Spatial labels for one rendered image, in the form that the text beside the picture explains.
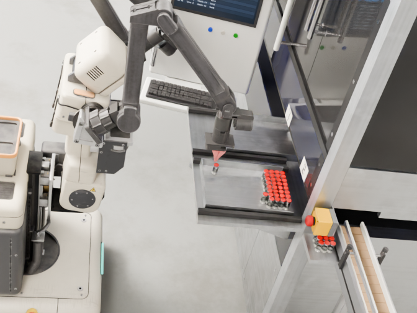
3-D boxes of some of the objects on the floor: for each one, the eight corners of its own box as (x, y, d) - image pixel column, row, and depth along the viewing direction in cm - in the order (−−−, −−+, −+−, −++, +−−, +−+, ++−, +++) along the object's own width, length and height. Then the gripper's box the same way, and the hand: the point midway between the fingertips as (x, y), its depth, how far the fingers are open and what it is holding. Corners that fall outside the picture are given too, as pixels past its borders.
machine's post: (259, 351, 304) (455, -97, 172) (261, 362, 299) (463, -89, 167) (246, 351, 303) (432, -101, 171) (247, 362, 298) (440, -93, 166)
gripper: (236, 121, 226) (228, 155, 236) (206, 119, 225) (200, 153, 234) (237, 133, 221) (229, 167, 231) (208, 131, 219) (201, 166, 229)
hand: (215, 159), depth 232 cm, fingers closed
